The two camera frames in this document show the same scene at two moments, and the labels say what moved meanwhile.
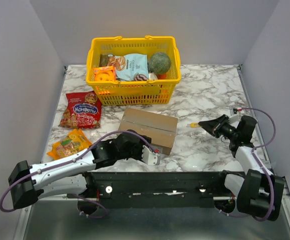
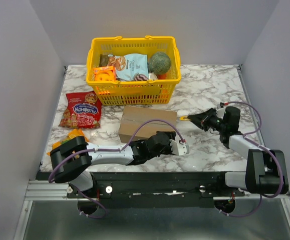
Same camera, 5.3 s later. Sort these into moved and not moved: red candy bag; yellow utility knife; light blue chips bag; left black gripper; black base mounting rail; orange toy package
Moved: left black gripper; yellow utility knife
Not moved: orange toy package; red candy bag; light blue chips bag; black base mounting rail
